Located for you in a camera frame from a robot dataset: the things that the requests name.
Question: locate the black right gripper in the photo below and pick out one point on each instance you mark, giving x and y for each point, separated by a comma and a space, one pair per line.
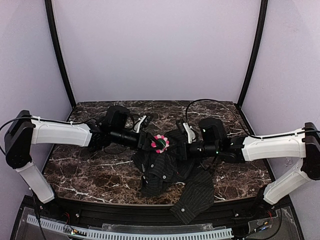
183, 149

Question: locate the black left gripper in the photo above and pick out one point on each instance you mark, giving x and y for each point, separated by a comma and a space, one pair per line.
144, 141

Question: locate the pink white beaded brooch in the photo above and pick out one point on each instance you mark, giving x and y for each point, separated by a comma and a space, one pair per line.
160, 144

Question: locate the black pinstriped garment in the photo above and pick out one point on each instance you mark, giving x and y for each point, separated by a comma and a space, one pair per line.
159, 171

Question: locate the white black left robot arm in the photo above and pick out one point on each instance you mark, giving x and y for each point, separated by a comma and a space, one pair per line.
27, 130

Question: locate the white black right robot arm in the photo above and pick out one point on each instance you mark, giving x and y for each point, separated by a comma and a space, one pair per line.
302, 143

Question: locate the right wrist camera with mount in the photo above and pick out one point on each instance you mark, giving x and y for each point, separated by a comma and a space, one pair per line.
187, 130

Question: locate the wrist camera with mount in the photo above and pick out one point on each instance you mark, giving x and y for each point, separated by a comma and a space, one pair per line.
143, 122
187, 130

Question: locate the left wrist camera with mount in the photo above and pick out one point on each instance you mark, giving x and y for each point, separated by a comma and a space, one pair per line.
143, 122

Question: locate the black front frame rail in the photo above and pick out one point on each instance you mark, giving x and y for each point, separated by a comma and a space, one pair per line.
90, 213

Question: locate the white slotted cable duct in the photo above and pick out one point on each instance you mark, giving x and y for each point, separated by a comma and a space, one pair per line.
131, 232

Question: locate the black right corner frame post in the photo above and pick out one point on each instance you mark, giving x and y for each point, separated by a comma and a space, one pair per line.
254, 52

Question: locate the black corner frame post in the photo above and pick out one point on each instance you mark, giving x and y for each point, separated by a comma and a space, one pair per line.
254, 52
58, 52

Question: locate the black left corner frame post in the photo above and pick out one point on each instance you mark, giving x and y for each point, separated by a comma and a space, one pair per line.
58, 52

